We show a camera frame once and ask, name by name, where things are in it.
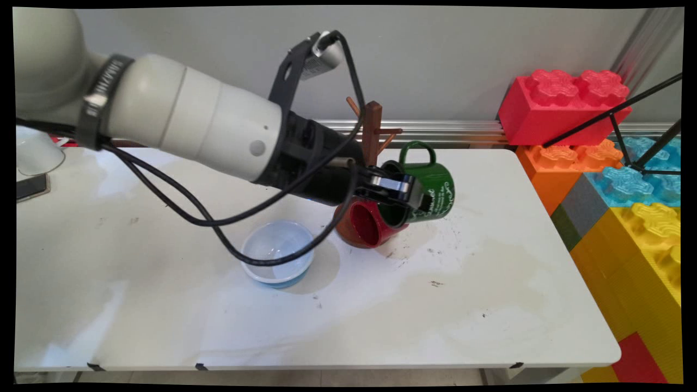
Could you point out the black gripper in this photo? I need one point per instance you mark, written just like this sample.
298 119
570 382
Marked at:
305 155

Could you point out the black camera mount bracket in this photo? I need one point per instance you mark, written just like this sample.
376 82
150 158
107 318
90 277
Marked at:
286 76

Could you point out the dark smartphone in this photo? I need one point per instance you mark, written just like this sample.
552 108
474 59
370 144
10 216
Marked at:
31 188

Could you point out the giant blue building block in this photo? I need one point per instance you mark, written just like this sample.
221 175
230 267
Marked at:
626 188

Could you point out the small red object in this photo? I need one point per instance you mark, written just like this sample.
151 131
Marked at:
60 141

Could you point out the white ceramic mug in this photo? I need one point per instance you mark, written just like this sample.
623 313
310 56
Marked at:
35 155

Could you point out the giant dark green building block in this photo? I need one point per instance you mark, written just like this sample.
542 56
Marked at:
565 228

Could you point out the black tripod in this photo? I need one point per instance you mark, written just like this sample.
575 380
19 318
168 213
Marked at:
621 111

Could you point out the giant orange building block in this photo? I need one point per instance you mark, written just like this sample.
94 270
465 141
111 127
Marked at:
555 169

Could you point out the red enamel mug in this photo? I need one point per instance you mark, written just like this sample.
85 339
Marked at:
367 223

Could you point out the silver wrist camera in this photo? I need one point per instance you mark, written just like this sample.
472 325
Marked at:
324 57

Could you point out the flat red building block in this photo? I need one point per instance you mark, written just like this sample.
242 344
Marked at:
640 362

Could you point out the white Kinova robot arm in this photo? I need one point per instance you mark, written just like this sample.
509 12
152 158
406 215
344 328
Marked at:
185 114

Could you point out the green enamel mug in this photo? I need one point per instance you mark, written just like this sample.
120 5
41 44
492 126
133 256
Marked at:
438 188

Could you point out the aluminium rail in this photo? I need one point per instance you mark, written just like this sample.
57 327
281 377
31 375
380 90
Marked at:
446 130

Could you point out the giant red building block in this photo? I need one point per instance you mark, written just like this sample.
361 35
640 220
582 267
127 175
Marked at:
544 114

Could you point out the brown wooden mug tree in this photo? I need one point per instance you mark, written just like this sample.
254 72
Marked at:
373 125

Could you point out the giant grey building block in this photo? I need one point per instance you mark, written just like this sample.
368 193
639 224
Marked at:
585 207

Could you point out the giant yellow building block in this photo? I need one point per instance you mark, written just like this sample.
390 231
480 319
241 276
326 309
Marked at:
637 261

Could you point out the white bowl blue outside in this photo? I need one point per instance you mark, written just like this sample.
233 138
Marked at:
275 247

